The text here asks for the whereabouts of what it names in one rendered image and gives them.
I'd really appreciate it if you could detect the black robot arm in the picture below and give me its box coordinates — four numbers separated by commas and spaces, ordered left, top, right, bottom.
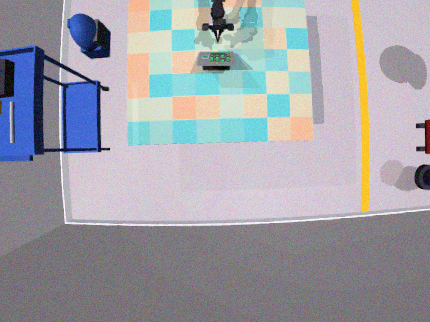
211, 0, 226, 30

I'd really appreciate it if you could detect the grey switch panel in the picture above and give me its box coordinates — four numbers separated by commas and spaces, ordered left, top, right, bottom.
196, 51, 236, 70

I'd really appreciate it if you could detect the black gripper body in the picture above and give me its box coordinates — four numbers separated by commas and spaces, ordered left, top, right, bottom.
202, 14, 234, 31

